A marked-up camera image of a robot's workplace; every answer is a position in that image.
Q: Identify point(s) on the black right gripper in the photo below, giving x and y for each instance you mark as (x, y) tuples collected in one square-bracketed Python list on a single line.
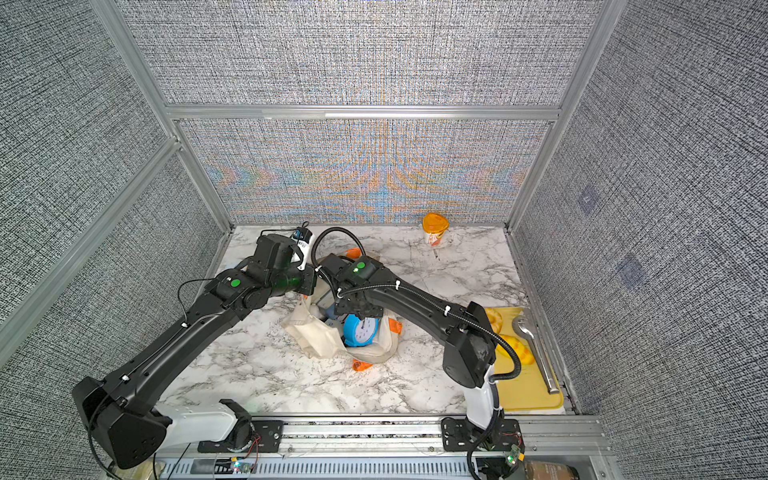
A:
[(340, 306)]

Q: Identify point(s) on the blue round whale alarm clock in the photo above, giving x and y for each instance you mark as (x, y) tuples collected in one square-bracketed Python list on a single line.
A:
[(359, 332)]

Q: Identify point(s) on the yellow cutting board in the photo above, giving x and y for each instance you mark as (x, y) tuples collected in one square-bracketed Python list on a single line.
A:
[(526, 393)]

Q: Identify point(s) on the bundt cake toy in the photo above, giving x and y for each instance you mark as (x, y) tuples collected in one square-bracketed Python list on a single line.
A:
[(495, 319)]

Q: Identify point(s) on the cup with orange lid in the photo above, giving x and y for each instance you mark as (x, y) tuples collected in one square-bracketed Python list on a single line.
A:
[(434, 226)]

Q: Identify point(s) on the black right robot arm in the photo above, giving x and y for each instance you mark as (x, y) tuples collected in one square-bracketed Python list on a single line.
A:
[(474, 355)]

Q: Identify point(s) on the beige canvas tote bag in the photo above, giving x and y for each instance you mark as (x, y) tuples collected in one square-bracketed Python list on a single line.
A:
[(318, 331)]

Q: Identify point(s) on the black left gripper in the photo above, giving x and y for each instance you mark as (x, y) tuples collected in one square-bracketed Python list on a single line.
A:
[(311, 275)]

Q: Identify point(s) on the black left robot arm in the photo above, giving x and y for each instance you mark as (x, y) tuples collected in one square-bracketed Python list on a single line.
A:
[(121, 413)]

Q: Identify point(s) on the yellow bread loaf toy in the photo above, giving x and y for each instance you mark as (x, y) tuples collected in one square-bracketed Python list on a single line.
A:
[(521, 349)]

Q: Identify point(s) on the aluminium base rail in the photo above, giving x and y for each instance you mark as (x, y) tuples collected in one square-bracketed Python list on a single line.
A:
[(388, 446)]

